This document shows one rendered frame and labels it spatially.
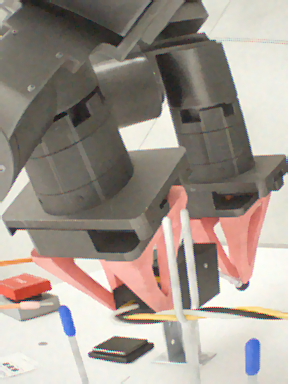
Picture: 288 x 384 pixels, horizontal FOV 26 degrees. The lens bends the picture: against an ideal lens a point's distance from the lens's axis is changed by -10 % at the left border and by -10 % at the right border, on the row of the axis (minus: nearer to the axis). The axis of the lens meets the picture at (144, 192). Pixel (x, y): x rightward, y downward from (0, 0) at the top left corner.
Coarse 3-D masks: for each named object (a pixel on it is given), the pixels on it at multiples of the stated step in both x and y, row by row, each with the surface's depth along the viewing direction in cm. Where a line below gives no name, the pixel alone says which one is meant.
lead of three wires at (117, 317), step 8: (128, 304) 41; (136, 304) 41; (112, 312) 39; (120, 312) 39; (128, 312) 41; (160, 312) 34; (168, 312) 33; (184, 312) 32; (112, 320) 37; (120, 320) 36; (128, 320) 35; (136, 320) 35; (144, 320) 34; (152, 320) 34; (160, 320) 34; (168, 320) 33; (176, 320) 33
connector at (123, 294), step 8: (120, 288) 42; (128, 288) 42; (160, 288) 41; (120, 296) 42; (128, 296) 42; (136, 296) 41; (120, 304) 42; (144, 304) 41; (136, 312) 42; (144, 312) 41; (152, 312) 41
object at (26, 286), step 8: (0, 280) 65; (8, 280) 64; (16, 280) 64; (24, 280) 64; (32, 280) 64; (40, 280) 64; (48, 280) 64; (0, 288) 63; (8, 288) 62; (16, 288) 61; (24, 288) 61; (32, 288) 62; (40, 288) 63; (48, 288) 64; (8, 296) 62; (16, 296) 61; (24, 296) 61; (32, 296) 63; (40, 296) 64
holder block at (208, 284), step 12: (156, 252) 46; (180, 252) 45; (204, 252) 45; (216, 252) 46; (156, 264) 43; (180, 264) 42; (216, 264) 46; (180, 276) 42; (204, 276) 45; (216, 276) 46; (180, 288) 42; (204, 288) 45; (216, 288) 46; (204, 300) 45
